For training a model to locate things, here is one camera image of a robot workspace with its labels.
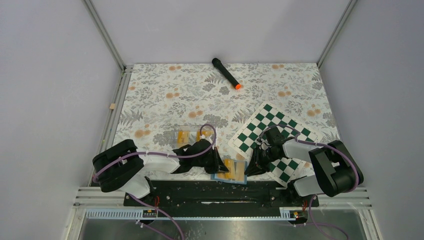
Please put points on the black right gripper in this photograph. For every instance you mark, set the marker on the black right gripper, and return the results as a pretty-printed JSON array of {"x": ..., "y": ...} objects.
[{"x": 256, "y": 165}]

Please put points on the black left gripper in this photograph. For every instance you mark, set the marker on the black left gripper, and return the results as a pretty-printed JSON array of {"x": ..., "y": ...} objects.
[{"x": 218, "y": 165}]

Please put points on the orange credit card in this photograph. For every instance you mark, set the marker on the orange credit card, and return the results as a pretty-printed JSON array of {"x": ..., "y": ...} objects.
[
  {"x": 231, "y": 174},
  {"x": 240, "y": 171}
]

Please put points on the blue card holder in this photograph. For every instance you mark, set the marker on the blue card holder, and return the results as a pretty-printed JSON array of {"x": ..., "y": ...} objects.
[{"x": 221, "y": 178}]

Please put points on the clear box with orange cards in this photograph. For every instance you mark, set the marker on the clear box with orange cards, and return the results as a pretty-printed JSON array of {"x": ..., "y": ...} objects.
[{"x": 190, "y": 134}]

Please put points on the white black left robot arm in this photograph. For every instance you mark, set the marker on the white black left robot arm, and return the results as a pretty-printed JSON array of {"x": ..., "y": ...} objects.
[{"x": 123, "y": 167}]

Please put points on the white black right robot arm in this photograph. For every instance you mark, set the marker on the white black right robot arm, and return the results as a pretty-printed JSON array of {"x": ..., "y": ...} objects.
[{"x": 335, "y": 170}]

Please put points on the green white checkered board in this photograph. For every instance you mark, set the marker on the green white checkered board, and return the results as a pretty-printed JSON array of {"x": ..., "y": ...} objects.
[{"x": 248, "y": 135}]

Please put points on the floral tablecloth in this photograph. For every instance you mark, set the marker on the floral tablecloth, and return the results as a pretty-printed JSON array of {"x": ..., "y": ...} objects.
[{"x": 161, "y": 96}]

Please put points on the black marker orange tip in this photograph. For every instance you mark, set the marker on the black marker orange tip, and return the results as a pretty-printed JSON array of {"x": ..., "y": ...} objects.
[{"x": 223, "y": 70}]

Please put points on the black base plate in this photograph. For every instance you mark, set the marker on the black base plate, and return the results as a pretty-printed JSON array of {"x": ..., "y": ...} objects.
[{"x": 219, "y": 199}]

